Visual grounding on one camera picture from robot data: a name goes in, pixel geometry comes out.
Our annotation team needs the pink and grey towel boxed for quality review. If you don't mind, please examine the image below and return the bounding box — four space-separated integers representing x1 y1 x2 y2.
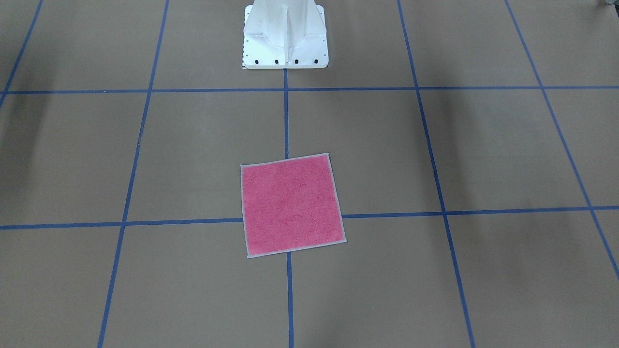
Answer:
239 153 347 259

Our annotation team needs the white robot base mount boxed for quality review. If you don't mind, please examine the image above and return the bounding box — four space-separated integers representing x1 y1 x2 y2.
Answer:
242 0 329 69

